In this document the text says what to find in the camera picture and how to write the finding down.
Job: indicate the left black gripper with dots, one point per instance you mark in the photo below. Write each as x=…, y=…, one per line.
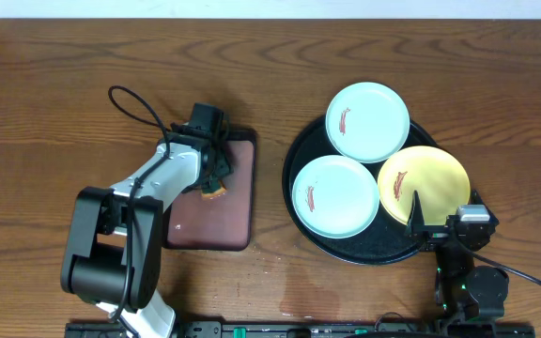
x=221, y=168

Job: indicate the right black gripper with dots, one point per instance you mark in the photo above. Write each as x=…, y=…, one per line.
x=435, y=235

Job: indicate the green and orange sponge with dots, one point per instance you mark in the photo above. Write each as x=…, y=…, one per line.
x=214, y=190

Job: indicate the light blue plate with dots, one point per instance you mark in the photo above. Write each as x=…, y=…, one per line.
x=335, y=197
x=367, y=122

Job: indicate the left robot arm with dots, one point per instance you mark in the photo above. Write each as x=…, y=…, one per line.
x=113, y=253

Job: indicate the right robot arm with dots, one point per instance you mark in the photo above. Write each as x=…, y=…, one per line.
x=472, y=297

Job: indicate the black rectangular water tray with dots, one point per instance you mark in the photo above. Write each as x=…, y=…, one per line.
x=221, y=223

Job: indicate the yellow plate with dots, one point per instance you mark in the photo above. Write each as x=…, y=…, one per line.
x=437, y=177

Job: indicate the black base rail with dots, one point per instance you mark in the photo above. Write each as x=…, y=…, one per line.
x=212, y=329

